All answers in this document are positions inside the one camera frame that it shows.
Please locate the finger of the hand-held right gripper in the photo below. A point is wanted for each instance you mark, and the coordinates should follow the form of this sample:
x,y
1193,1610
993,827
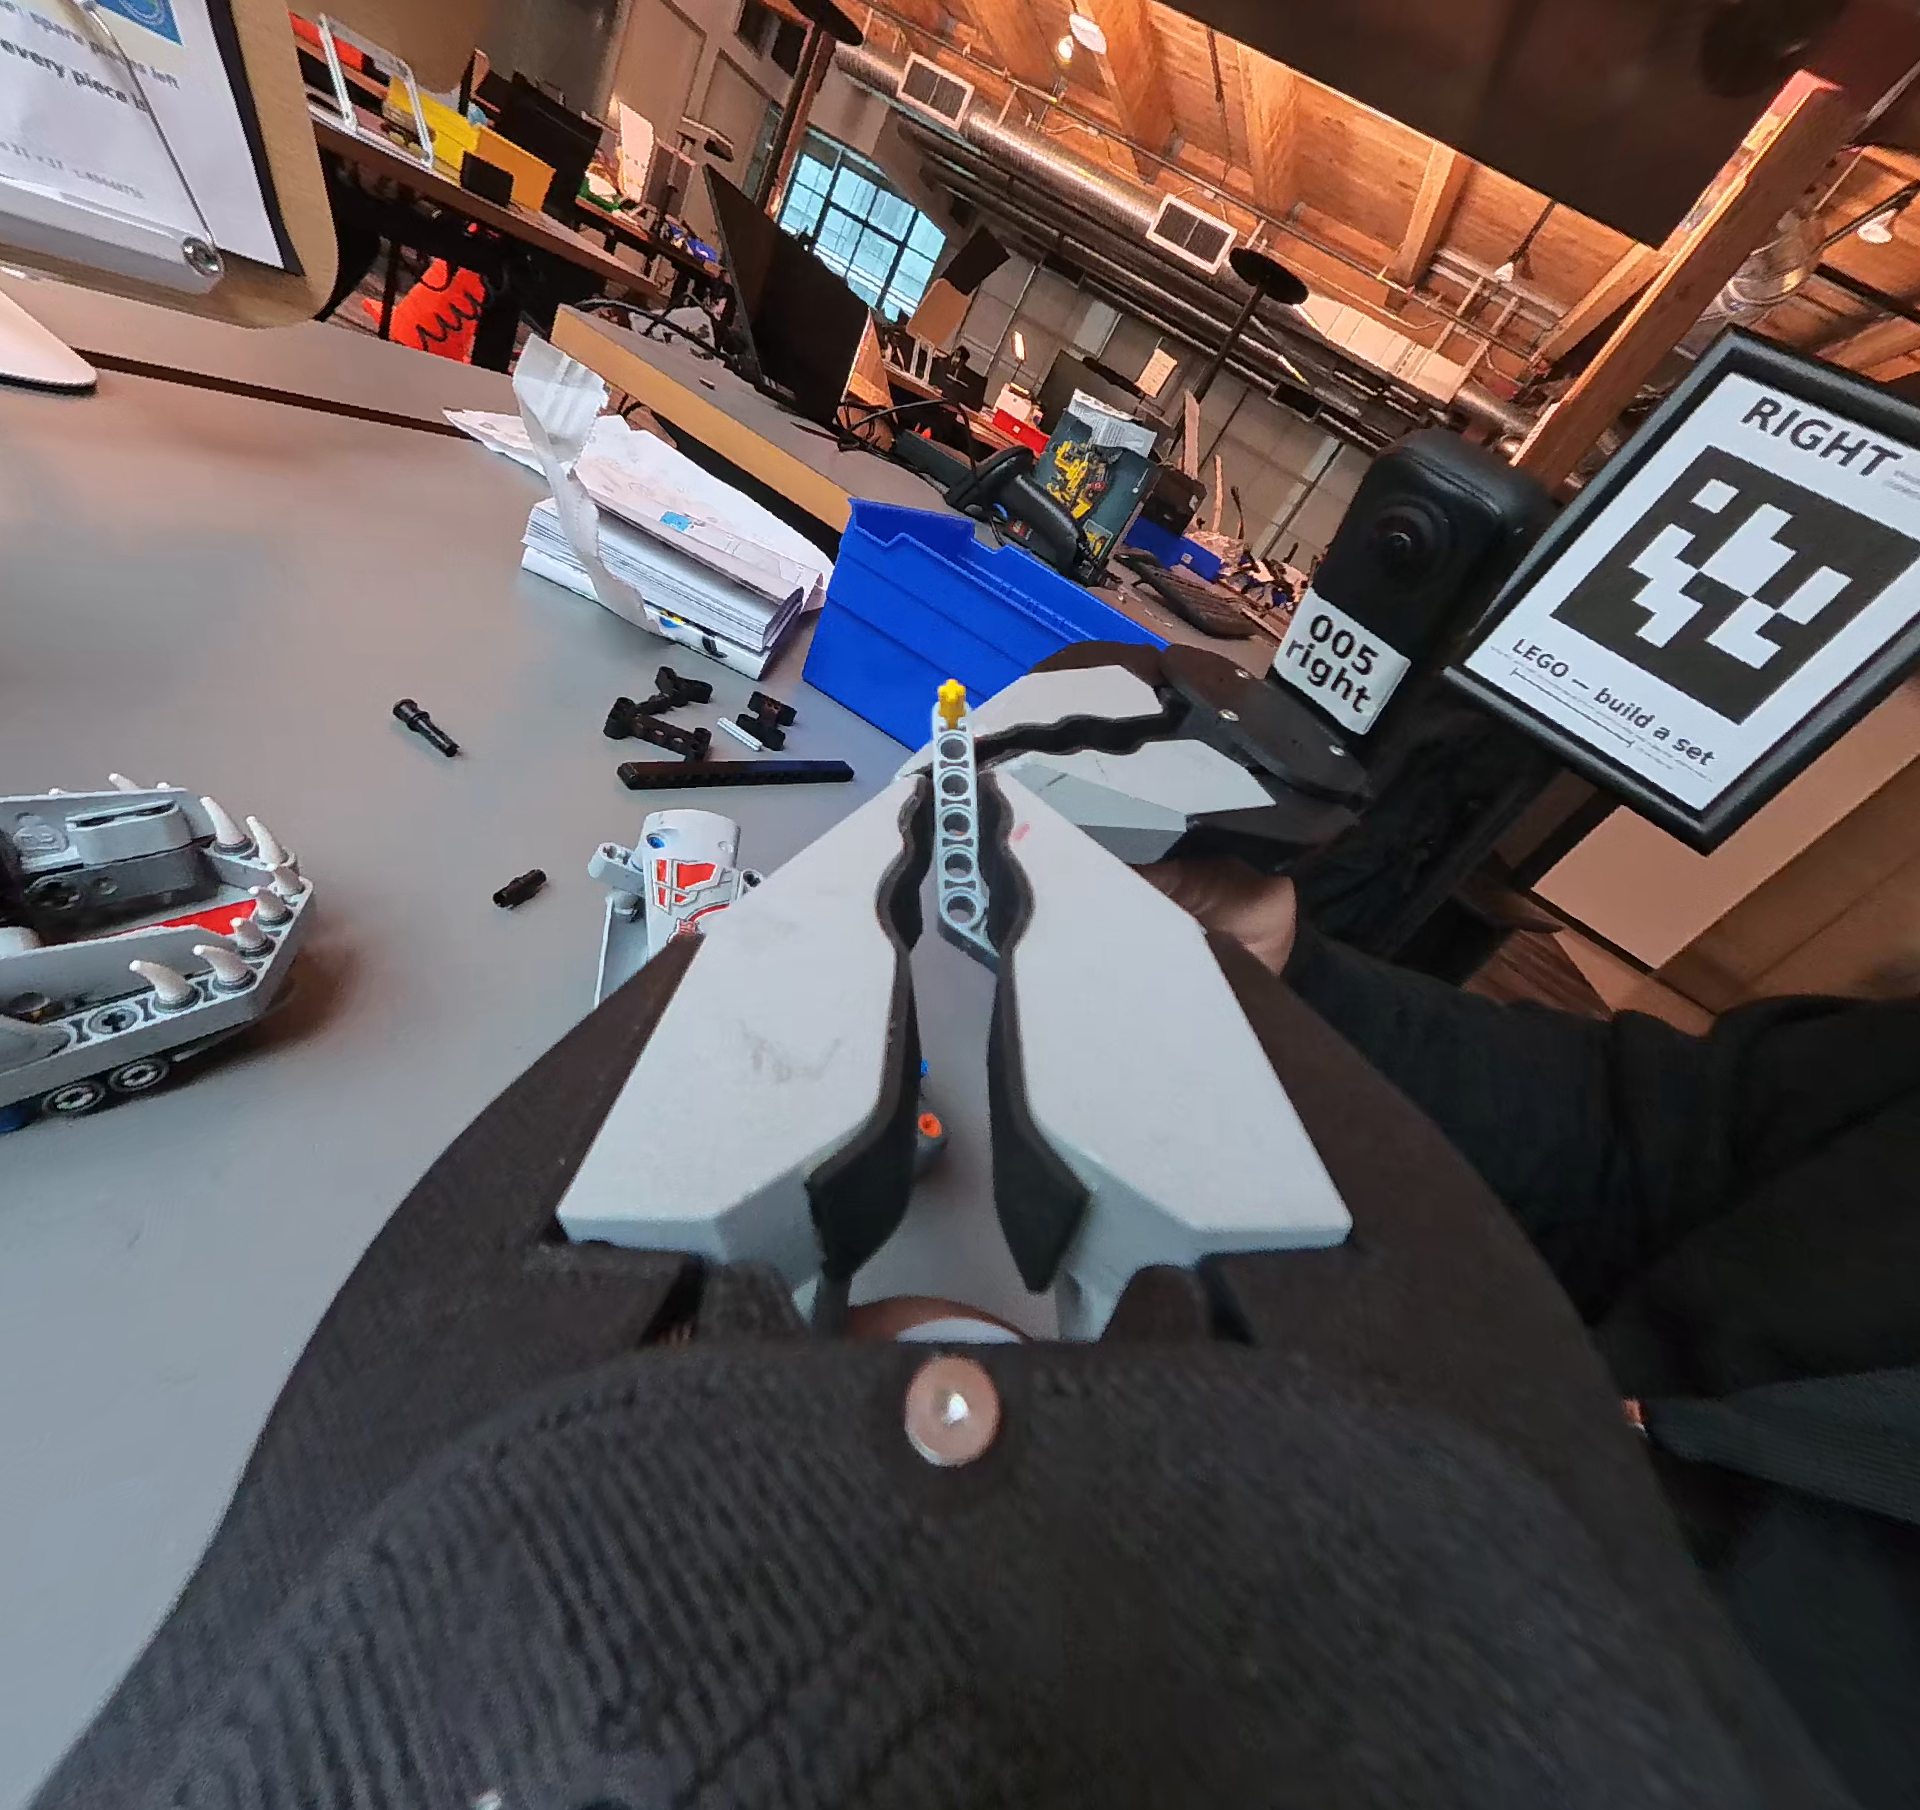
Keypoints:
x,y
1079,706
1170,806

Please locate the person's black jacket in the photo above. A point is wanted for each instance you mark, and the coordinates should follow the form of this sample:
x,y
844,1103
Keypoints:
x,y
1799,1614

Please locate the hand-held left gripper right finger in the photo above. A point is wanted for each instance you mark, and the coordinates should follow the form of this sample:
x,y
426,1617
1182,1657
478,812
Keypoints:
x,y
1170,1073

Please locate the printed instruction sheet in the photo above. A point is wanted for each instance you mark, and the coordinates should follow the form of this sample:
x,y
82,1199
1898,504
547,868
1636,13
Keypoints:
x,y
89,115

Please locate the white perforated paper strip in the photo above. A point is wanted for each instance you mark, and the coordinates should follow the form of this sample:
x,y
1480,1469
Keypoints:
x,y
558,430

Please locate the blue plastic bin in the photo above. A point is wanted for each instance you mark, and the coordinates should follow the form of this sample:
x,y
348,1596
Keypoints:
x,y
930,625

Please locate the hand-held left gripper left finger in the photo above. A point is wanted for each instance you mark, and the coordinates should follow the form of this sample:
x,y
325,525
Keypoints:
x,y
750,1073

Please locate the small black lego connector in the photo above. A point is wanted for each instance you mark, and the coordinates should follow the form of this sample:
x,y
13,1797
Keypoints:
x,y
519,888

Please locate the person's right forearm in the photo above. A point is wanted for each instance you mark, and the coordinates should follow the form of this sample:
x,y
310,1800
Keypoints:
x,y
1498,1091

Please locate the black lego axle pin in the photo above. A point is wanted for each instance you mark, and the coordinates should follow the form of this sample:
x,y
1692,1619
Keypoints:
x,y
426,725

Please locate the black handheld device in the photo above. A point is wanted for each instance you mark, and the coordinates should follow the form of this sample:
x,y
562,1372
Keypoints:
x,y
1034,504

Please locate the stack of paper booklets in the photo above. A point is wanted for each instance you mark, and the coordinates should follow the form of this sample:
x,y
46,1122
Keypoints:
x,y
704,565

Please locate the person's right hand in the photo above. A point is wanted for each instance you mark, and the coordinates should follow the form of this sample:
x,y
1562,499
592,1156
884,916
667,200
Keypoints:
x,y
1245,910

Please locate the grey spiked lego vehicle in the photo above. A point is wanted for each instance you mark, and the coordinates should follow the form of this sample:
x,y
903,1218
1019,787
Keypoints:
x,y
135,941

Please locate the black computer monitor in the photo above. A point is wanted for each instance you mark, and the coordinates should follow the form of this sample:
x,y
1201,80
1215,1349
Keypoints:
x,y
779,309

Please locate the yellow storage bin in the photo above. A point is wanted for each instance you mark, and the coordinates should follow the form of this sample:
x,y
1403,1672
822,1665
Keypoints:
x,y
450,129

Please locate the wooden support post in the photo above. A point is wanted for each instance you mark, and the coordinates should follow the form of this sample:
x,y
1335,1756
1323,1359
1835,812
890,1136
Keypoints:
x,y
1681,280

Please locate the white stand base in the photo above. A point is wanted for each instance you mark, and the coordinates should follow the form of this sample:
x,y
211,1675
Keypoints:
x,y
37,349

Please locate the black angled lego assembly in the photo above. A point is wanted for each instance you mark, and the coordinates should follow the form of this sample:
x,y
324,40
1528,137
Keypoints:
x,y
652,715

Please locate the large paned window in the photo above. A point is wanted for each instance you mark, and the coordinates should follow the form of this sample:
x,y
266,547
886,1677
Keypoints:
x,y
870,228

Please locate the black floor lamp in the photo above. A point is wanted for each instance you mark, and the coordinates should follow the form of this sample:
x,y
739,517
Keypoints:
x,y
1267,277
818,2

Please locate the silver ventilation duct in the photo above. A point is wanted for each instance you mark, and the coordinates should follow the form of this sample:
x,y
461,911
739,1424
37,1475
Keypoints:
x,y
1050,182

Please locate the long black lego beam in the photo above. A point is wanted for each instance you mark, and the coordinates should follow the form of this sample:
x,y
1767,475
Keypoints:
x,y
733,773

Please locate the wooden instruction board stand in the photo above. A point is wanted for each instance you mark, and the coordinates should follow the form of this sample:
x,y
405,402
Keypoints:
x,y
292,189

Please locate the black yellow lego box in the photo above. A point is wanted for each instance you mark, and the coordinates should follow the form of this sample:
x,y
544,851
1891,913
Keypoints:
x,y
1094,481

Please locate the long dark workbench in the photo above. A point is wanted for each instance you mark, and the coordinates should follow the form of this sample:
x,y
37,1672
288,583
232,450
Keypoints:
x,y
494,213

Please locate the black keyboard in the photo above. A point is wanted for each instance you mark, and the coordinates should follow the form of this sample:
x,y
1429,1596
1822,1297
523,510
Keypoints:
x,y
1193,594

